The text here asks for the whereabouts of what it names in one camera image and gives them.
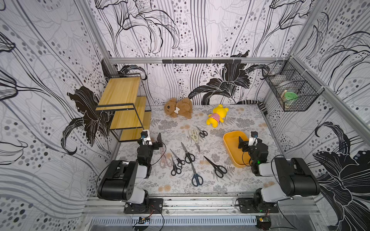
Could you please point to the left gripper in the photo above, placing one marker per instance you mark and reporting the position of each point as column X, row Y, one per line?
column 153, row 145

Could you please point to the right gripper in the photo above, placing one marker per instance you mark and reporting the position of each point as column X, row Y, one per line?
column 245, row 146

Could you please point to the black scissors short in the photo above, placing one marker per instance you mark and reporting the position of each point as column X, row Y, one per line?
column 180, row 162

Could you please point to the black handled steel scissors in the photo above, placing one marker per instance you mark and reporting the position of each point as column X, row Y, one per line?
column 189, row 158

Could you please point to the all black scissors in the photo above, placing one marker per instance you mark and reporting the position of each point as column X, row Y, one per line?
column 219, row 170

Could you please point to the cream kitchen scissors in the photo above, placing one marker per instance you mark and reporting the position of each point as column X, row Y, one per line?
column 193, row 134

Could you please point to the small black scissors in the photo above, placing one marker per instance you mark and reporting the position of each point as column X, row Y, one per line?
column 202, row 133

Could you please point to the blue handled scissors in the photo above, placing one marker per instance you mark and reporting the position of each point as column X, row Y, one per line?
column 197, row 180

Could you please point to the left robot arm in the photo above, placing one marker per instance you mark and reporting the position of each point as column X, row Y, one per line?
column 118, row 182

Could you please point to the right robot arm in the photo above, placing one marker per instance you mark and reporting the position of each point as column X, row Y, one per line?
column 293, row 176

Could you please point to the yellow storage box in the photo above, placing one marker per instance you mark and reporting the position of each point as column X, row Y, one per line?
column 231, row 143

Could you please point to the pink scissors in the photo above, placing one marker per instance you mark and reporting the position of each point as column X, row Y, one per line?
column 165, row 159

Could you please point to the yellow plush bear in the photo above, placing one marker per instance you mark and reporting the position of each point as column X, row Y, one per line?
column 217, row 116

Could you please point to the brown teddy bear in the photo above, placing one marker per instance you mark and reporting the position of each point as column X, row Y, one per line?
column 183, row 107

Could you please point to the wooden tiered shelf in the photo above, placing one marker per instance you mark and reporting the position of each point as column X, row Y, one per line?
column 131, row 107

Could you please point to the green lidded jar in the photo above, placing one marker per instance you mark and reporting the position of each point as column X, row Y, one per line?
column 289, row 98

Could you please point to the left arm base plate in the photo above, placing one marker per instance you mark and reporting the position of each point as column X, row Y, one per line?
column 152, row 205

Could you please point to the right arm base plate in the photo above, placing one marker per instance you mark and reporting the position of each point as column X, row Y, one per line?
column 248, row 205

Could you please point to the black wire basket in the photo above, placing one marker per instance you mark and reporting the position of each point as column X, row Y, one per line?
column 283, row 76

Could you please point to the white cable duct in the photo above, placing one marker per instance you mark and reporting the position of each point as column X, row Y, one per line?
column 178, row 220

